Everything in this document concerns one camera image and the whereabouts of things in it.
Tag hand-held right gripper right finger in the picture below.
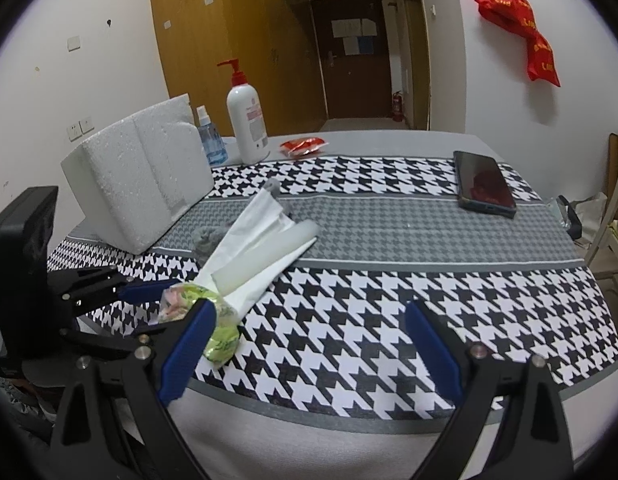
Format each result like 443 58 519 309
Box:
404 300 576 480

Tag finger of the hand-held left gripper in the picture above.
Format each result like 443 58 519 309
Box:
60 320 181 362
63 266 183 314

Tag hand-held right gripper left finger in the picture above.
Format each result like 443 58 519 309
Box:
50 296 217 480

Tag green plastic wrapper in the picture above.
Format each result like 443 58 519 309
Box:
158 282 242 368

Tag grey sock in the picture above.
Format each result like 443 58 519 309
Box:
190 179 302 262

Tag white foam box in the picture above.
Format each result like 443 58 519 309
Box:
60 94 215 255

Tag black white houndstooth cloth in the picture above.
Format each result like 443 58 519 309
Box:
46 130 618 480

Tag blue spray bottle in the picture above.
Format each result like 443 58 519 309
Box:
195 105 226 167

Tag black smartphone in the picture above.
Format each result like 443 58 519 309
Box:
453 150 518 219

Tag white red-pump lotion bottle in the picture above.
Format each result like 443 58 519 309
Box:
217 58 271 165

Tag red snack packet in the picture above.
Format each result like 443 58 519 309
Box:
280 136 329 157

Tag white metal bunk bed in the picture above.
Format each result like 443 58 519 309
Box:
584 157 618 281

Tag wooden wardrobe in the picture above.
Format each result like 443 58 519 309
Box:
148 0 326 137

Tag wooden boards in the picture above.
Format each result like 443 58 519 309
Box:
606 132 618 211

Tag dark brown entrance door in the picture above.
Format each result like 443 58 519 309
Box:
310 0 392 120

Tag light wooden side door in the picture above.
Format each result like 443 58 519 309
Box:
399 0 432 131

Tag white paper notice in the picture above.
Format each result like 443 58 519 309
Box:
331 18 376 38

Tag red plastic bag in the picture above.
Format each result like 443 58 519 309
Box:
474 0 561 88

